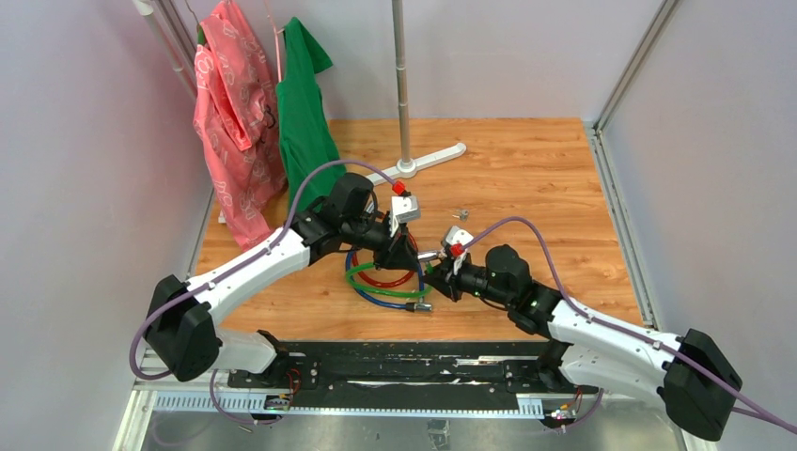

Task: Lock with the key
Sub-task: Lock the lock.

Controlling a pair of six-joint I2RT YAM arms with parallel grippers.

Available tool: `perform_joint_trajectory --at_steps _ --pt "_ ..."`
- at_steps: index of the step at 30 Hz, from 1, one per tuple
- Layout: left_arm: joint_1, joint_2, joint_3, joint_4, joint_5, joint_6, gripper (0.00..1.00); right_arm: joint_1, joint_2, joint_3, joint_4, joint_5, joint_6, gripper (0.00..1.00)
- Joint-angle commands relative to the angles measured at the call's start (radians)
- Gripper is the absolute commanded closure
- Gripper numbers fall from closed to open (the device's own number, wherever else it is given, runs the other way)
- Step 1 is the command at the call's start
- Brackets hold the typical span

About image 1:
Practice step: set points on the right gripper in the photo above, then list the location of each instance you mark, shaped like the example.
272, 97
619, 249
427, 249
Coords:
445, 282

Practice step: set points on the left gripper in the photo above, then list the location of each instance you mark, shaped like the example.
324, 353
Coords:
398, 252

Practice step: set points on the green cable lock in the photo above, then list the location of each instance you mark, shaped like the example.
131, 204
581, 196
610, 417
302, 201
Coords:
351, 269

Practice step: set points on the blue cable lock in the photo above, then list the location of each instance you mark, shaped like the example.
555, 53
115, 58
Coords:
419, 305

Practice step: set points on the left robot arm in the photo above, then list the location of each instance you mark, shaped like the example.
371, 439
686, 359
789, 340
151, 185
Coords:
182, 326

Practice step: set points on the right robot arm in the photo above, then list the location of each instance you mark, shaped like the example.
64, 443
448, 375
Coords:
687, 375

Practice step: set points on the white clothes rack stand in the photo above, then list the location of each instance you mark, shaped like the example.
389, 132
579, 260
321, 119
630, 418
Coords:
407, 166

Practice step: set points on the green t-shirt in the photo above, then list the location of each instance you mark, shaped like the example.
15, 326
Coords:
304, 137

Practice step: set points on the pink patterned garment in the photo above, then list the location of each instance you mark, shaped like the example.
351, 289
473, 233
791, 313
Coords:
236, 120

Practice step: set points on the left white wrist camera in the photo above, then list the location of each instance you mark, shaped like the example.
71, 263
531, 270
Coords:
404, 207

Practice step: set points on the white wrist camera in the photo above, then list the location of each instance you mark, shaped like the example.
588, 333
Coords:
454, 242
404, 207

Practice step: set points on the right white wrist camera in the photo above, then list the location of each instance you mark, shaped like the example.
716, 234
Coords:
454, 242

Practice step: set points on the aluminium frame rail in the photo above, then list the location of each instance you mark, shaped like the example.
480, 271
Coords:
205, 415

